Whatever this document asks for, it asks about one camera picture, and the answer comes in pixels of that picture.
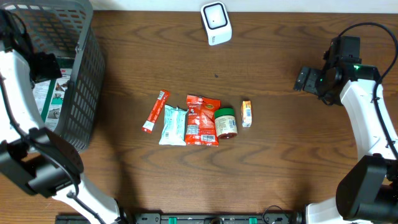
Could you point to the green lid jar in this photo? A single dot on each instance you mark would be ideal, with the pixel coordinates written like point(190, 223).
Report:
point(225, 123)

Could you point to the green 3M gloves pack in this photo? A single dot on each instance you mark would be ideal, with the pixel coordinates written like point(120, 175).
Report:
point(49, 95)

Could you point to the red Hacks candy bag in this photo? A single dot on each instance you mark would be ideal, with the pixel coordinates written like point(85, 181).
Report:
point(201, 121)

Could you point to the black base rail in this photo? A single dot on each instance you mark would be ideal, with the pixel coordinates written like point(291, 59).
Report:
point(272, 218)

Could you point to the light teal snack packet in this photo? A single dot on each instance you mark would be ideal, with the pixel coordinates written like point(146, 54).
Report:
point(173, 132)

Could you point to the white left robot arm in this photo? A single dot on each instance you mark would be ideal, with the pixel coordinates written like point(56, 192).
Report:
point(33, 157)

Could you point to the grey plastic mesh basket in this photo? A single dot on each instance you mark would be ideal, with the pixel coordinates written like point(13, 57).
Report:
point(63, 28)

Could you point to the white barcode scanner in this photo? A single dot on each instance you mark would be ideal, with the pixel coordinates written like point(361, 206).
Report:
point(216, 23)

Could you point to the red stick sachet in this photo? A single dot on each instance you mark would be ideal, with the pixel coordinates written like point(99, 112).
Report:
point(155, 112)

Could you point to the small orange carton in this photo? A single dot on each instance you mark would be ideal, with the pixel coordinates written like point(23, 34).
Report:
point(246, 113)

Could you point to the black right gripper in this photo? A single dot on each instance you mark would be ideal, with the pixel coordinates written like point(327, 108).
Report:
point(310, 84)

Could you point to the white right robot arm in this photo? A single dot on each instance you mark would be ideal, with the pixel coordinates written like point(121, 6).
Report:
point(368, 193)

